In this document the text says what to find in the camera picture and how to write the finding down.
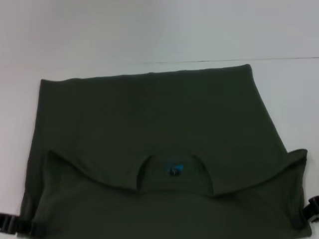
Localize dark green FREE t-shirt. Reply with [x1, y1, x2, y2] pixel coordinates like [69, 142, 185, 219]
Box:
[18, 64, 313, 239]

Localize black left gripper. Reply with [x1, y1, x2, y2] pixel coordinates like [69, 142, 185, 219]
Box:
[0, 213, 45, 235]

